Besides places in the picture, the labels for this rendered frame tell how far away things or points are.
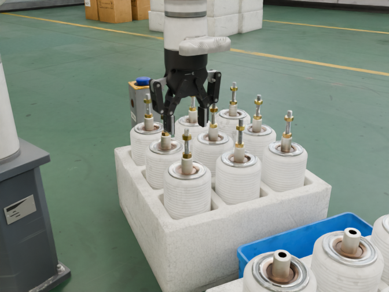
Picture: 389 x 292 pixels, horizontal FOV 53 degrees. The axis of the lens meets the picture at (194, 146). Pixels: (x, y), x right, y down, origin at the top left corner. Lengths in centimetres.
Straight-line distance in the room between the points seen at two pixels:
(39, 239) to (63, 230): 23
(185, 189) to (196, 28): 29
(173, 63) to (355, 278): 42
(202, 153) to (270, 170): 15
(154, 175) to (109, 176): 45
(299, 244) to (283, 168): 16
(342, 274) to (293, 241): 30
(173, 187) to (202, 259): 16
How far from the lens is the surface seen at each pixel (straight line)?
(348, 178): 134
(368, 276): 60
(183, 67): 66
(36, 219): 83
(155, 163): 85
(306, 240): 90
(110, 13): 469
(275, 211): 84
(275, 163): 85
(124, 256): 97
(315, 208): 91
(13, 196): 79
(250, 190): 81
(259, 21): 419
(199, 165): 79
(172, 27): 66
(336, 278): 60
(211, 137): 90
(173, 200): 76
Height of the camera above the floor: 63
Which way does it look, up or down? 25 degrees down
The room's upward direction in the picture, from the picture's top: straight up
